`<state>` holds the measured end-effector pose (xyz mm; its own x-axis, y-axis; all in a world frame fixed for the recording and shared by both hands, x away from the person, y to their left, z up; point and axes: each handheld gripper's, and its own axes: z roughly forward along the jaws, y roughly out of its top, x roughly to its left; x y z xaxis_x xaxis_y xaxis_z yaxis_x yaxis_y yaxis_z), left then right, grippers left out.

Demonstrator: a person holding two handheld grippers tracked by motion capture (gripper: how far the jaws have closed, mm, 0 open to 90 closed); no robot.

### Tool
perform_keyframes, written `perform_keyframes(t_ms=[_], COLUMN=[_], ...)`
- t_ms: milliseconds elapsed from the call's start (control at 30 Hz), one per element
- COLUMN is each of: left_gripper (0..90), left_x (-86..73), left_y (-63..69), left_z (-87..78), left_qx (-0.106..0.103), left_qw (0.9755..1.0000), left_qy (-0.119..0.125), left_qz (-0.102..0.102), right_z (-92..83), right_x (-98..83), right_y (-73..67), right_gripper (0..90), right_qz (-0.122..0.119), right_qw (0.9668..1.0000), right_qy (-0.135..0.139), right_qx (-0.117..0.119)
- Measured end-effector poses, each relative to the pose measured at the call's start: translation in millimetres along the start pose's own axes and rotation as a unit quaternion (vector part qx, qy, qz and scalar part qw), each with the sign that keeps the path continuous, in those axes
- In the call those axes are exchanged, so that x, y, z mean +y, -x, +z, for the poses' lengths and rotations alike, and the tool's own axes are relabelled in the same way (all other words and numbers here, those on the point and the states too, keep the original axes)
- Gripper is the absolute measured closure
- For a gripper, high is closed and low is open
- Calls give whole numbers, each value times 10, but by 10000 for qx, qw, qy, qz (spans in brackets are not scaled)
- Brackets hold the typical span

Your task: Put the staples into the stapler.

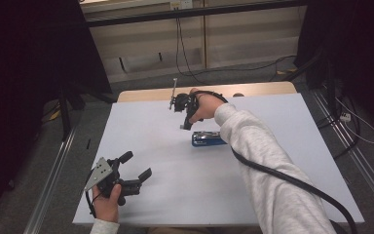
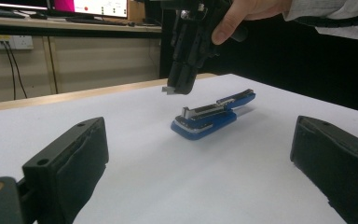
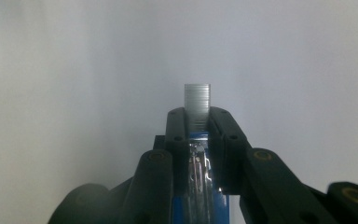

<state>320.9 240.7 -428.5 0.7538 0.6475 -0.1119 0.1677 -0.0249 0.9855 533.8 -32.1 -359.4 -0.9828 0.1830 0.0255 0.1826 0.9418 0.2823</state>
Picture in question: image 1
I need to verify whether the black stand leg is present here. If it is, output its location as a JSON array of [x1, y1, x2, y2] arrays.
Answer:
[[57, 82, 87, 142]]

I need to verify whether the black floor cable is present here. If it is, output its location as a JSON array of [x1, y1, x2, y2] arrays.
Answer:
[[174, 16, 298, 86]]

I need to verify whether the white table cover board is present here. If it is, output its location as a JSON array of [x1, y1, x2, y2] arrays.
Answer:
[[72, 93, 365, 227]]

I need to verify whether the black curtain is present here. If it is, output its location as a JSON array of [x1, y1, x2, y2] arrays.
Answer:
[[295, 0, 374, 139], [0, 0, 113, 228]]

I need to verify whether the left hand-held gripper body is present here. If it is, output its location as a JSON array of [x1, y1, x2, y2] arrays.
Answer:
[[84, 157, 143, 207]]

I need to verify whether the white wall outlet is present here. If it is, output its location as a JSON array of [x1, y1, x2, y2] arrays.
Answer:
[[169, 0, 194, 11]]

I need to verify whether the bundle of black cables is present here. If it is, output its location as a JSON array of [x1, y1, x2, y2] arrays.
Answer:
[[315, 87, 362, 161]]

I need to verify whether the blue stapler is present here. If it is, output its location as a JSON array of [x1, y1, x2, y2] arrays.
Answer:
[[191, 131, 228, 148]]

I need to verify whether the person's left hand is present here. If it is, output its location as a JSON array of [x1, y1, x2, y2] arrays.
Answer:
[[92, 183, 123, 223]]

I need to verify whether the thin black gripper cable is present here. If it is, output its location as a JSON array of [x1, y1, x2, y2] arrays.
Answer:
[[84, 169, 97, 218]]

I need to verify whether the aluminium floor rail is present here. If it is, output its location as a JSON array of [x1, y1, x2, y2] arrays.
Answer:
[[23, 125, 78, 234], [311, 90, 374, 222]]

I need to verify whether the person's right hand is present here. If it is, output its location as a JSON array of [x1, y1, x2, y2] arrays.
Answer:
[[189, 87, 228, 125]]

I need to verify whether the black horizontal bar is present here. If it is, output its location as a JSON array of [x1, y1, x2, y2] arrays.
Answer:
[[85, 0, 308, 29]]

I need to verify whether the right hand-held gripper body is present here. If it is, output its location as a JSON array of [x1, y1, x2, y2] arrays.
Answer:
[[169, 77, 200, 115]]

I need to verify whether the white cable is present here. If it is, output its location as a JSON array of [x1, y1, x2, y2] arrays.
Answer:
[[335, 97, 374, 145]]

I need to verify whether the thick black gripper cable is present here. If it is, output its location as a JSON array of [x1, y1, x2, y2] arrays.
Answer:
[[191, 90, 358, 234]]

